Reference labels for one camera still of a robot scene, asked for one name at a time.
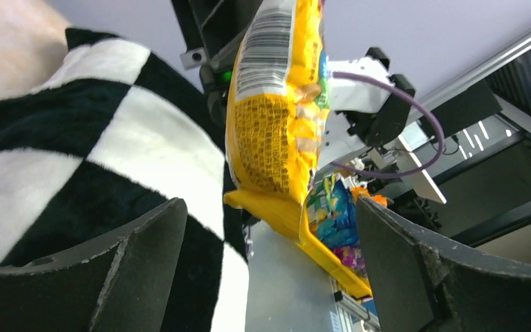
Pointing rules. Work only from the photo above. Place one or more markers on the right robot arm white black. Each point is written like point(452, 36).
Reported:
point(365, 118)

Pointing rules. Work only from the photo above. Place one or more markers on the black white checkered pillow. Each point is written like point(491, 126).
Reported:
point(114, 133)

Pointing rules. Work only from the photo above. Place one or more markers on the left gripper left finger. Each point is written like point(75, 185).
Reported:
point(119, 281)

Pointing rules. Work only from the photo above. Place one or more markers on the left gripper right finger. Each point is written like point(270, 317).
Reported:
point(423, 281)

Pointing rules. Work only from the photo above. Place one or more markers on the yellow bin with snacks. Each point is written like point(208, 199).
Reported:
point(319, 218)

